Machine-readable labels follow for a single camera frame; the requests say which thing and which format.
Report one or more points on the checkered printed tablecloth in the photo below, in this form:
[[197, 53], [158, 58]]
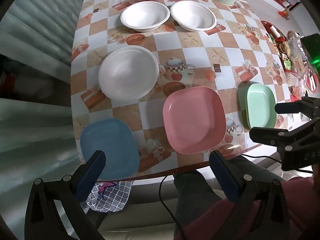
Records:
[[170, 42]]

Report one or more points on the red patterned tray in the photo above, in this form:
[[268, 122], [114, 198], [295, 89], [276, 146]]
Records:
[[268, 26]]

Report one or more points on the pink square plate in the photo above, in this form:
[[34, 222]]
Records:
[[193, 120]]

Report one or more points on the beige seat cushion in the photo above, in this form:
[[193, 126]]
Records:
[[145, 220]]

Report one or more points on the large white round bowl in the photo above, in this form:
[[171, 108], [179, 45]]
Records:
[[128, 73]]

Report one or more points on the person's pink top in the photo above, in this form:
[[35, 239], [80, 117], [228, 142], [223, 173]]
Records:
[[306, 205]]

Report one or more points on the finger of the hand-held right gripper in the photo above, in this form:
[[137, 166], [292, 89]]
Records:
[[287, 107], [265, 133]]

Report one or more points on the pile of snack packets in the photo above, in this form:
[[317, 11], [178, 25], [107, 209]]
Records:
[[292, 55]]

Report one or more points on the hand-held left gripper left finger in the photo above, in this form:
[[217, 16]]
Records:
[[91, 172]]

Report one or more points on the pale green ribbed curtain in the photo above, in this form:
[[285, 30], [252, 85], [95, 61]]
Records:
[[37, 17]]

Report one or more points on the blue square plate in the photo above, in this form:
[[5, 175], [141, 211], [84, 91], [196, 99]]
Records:
[[110, 142]]

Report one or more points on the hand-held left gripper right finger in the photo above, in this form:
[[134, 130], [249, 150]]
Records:
[[220, 170]]

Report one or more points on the checked grey cloth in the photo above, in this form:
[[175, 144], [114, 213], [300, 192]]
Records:
[[112, 197]]

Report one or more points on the green square plate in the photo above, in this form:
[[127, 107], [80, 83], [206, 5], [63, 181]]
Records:
[[260, 107]]

